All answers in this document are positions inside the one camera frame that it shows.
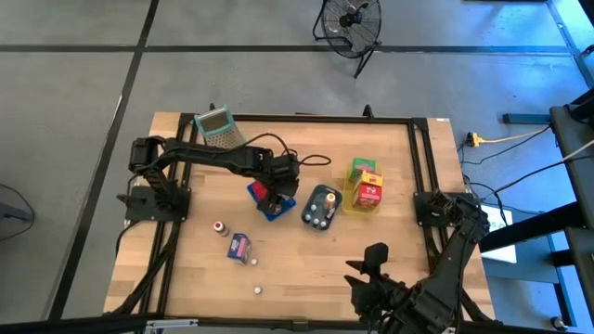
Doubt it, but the blue slotted plastic basket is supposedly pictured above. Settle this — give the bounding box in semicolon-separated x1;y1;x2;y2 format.
247;180;298;222

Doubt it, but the green Apple Jacks cereal box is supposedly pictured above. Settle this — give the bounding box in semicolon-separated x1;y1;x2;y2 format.
348;157;377;183

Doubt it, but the blue-grey desk foot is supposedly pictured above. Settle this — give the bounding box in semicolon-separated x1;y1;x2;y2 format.
502;112;553;125

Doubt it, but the black floor fan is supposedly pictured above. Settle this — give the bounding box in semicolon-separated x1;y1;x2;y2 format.
311;0;384;80

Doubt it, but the black floor cable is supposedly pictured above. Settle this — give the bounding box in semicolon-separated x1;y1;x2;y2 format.
457;138;594;224

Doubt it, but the black aluminium table frame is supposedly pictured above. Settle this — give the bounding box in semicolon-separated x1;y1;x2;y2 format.
104;110;496;326

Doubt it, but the grey floor object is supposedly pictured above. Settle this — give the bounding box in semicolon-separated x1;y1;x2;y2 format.
0;183;37;242

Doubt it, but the dark grey office desk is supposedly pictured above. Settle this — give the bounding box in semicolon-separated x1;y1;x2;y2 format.
549;87;594;326

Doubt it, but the black desk leg beam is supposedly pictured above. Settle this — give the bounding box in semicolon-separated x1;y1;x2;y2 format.
477;201;584;254

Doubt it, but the red Froot Loops cereal box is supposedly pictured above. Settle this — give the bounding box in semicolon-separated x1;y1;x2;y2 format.
351;183;384;211

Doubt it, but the blue Frosted Flakes cereal box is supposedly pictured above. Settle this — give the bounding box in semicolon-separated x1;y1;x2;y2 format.
226;232;253;265

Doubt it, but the yellow Corn Pops cereal box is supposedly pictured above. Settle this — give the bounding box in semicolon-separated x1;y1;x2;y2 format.
359;169;384;187

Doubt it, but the yellow power cable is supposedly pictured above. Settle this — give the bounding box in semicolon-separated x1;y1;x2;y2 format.
480;124;553;145

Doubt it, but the teal-rimmed metal box grater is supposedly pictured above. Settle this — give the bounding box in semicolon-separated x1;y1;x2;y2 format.
193;105;247;149

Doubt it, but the white printed sign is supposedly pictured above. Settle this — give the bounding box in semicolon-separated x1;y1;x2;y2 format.
475;203;517;264

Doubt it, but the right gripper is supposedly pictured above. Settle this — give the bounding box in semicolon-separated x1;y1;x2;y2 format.
342;241;421;326

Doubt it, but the yellow plastic bin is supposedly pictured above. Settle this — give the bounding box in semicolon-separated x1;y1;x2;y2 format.
342;160;385;217

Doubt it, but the black rig crossbar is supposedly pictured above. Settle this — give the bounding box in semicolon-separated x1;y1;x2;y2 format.
0;314;594;334

